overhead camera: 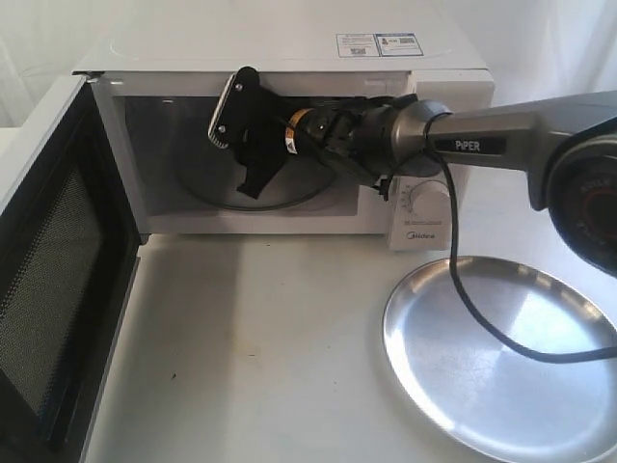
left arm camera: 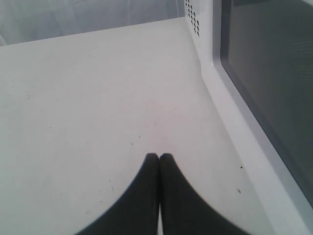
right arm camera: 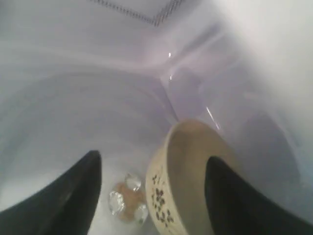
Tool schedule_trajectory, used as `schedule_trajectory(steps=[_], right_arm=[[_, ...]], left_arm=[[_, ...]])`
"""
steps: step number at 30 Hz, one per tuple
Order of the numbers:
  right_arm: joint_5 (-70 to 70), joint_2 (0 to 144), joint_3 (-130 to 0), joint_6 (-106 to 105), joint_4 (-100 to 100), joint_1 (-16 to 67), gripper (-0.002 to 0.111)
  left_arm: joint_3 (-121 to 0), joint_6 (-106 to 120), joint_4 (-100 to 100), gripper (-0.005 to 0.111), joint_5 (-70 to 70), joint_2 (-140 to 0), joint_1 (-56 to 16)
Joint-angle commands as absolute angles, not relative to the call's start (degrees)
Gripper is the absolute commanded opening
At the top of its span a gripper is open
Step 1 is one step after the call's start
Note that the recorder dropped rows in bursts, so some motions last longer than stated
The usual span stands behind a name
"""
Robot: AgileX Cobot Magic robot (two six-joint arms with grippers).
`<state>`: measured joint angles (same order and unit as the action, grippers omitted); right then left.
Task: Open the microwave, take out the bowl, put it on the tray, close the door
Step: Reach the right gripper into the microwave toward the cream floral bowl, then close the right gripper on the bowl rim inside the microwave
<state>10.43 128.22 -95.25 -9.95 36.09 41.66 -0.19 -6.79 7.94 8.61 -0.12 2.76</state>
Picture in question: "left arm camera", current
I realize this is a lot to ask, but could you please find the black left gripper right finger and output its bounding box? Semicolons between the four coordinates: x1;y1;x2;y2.
159;153;247;235

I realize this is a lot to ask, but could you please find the white microwave door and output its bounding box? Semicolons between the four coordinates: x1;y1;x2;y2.
194;0;313;223

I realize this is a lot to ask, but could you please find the white microwave oven body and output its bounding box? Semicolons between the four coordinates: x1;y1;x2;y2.
182;0;222;65

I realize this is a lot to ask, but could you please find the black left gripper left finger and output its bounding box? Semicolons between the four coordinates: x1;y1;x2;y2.
78;153;159;235

